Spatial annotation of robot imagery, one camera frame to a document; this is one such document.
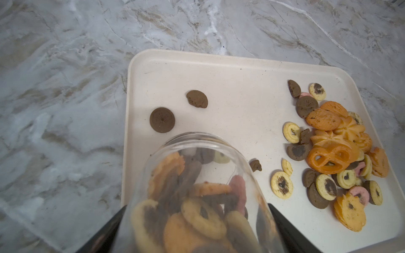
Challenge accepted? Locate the yellow flower cookie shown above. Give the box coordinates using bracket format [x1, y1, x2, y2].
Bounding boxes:
[333, 192, 367, 232]

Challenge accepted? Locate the small brown cookie crumb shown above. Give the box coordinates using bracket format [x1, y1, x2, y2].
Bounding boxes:
[250, 159, 262, 172]

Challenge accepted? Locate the yellow ring chocolate cookie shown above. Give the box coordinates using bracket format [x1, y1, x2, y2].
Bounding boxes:
[271, 171, 294, 199]

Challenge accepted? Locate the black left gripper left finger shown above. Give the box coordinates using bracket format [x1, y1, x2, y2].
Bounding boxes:
[76, 206, 127, 253]

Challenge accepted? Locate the round brown chocolate cookie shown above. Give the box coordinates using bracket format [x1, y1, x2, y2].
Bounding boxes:
[149, 107, 176, 133]

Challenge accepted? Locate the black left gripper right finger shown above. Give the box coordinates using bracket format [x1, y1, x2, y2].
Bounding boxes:
[268, 203, 321, 253]

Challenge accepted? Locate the jar with beige lid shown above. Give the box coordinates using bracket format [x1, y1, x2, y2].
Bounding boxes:
[111, 132, 287, 253]

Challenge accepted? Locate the oval brown chocolate cookie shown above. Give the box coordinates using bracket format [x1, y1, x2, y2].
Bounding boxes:
[186, 90, 208, 109]

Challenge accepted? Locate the orange chocolate chip cookie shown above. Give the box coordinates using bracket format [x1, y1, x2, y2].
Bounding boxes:
[305, 108, 342, 131]

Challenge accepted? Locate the orange pretzel cookie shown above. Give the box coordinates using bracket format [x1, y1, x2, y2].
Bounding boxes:
[306, 143, 355, 175]

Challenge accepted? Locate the beige plastic tray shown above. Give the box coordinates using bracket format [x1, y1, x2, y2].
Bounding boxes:
[121, 50, 405, 253]

